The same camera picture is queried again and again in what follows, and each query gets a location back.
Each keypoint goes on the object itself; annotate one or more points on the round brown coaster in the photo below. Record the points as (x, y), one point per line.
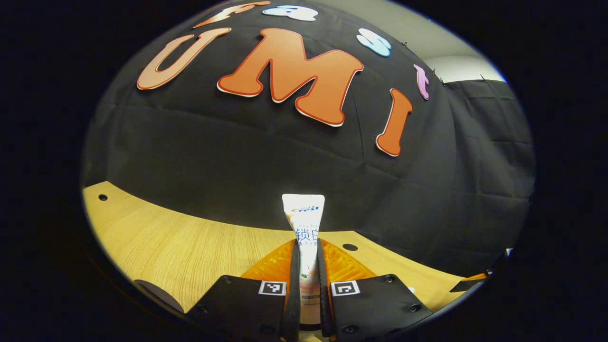
(159, 294)

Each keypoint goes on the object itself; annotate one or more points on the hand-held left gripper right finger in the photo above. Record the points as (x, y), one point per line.
(325, 304)

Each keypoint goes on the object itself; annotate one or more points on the white toothpaste tube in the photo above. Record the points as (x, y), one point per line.
(305, 223)

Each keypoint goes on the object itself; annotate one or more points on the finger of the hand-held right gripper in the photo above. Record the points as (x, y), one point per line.
(468, 283)

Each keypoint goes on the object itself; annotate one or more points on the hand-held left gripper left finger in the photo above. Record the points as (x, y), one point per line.
(293, 304)

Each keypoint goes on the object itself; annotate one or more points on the black backdrop cloth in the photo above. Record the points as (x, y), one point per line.
(237, 156)

